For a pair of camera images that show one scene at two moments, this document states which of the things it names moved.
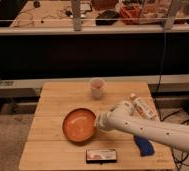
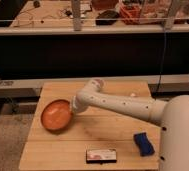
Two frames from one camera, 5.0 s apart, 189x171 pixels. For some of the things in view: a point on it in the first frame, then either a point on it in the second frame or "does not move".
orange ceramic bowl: x=79 y=124 → x=56 y=115
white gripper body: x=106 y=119 → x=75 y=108
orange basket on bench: x=130 y=13 does not move
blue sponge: x=145 y=146 does not move
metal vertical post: x=76 y=13 does not move
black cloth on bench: x=107 y=17 does not move
